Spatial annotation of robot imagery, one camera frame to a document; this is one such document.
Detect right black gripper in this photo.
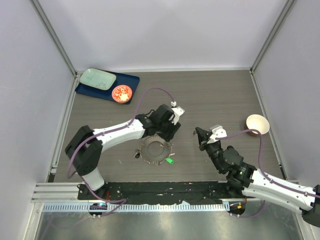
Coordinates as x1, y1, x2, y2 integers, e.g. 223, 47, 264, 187
195, 127, 224, 173

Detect large metal keyring with rings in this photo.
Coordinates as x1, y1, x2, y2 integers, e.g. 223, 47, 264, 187
138, 135, 174, 166

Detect green key tag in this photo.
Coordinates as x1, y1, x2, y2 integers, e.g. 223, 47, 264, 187
166, 158, 174, 165

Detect silver key black head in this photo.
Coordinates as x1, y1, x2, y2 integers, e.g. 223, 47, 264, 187
133, 149, 141, 159

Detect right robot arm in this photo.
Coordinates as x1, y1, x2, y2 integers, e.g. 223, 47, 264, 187
193, 125, 320, 227

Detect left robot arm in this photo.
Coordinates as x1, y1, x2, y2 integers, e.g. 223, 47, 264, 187
65, 104, 185, 200

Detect red patterned small bowl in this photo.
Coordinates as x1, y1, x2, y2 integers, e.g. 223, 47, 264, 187
111, 85, 133, 104

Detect white brown bowl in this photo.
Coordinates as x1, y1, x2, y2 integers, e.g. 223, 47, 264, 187
245, 114, 270, 136

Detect dark blue tray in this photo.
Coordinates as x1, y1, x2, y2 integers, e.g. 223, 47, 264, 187
75, 68, 140, 105

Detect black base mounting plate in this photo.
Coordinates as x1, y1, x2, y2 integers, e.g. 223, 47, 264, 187
77, 181, 246, 205

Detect light green rectangular plate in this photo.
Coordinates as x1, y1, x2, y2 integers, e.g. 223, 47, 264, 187
79, 68, 117, 91

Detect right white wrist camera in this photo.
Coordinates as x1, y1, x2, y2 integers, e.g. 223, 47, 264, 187
207, 125, 227, 144

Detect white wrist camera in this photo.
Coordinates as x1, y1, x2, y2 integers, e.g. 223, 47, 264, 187
207, 125, 227, 144
170, 100, 185, 125

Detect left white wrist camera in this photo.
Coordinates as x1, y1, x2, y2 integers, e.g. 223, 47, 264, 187
170, 100, 185, 125

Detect slotted cable duct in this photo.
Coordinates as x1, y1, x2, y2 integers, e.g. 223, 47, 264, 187
42, 201, 230, 213

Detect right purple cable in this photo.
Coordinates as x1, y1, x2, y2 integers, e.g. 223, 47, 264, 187
214, 129, 320, 218

